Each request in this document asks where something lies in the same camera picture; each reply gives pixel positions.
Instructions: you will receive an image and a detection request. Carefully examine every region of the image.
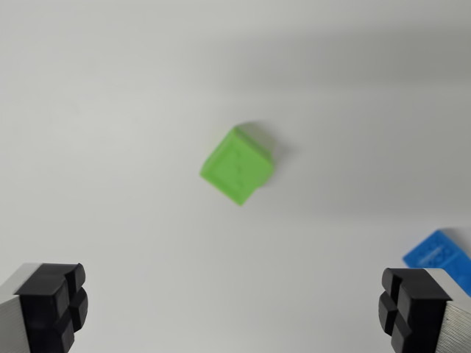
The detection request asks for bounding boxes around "blue rubber infantino cube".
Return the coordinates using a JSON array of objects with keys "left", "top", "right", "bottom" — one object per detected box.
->
[{"left": 402, "top": 227, "right": 471, "bottom": 298}]

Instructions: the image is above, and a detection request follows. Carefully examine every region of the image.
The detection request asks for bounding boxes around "green rubber cube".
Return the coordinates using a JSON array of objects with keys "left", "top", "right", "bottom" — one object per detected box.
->
[{"left": 199, "top": 124, "right": 277, "bottom": 210}]

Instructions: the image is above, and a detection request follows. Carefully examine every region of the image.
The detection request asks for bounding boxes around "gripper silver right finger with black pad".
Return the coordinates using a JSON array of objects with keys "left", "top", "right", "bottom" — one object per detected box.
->
[{"left": 378, "top": 267, "right": 471, "bottom": 353}]

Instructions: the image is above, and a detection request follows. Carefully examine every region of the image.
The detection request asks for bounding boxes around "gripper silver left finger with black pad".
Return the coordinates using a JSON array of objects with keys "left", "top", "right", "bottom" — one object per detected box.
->
[{"left": 0, "top": 262, "right": 89, "bottom": 353}]

